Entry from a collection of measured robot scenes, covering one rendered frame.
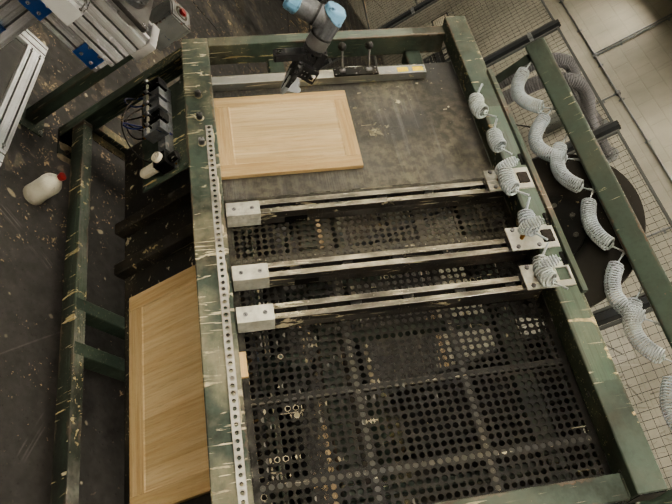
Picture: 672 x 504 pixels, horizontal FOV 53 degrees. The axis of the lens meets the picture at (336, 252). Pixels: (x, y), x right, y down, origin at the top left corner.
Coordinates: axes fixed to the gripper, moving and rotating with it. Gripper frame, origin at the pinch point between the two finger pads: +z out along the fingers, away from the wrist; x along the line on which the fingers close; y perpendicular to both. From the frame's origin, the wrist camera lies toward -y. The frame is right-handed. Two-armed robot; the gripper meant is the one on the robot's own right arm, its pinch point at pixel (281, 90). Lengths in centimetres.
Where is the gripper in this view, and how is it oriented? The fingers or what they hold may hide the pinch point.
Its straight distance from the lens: 241.2
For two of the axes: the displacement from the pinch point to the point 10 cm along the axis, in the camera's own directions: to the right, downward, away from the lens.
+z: -5.0, 6.1, 6.1
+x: -0.7, -7.3, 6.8
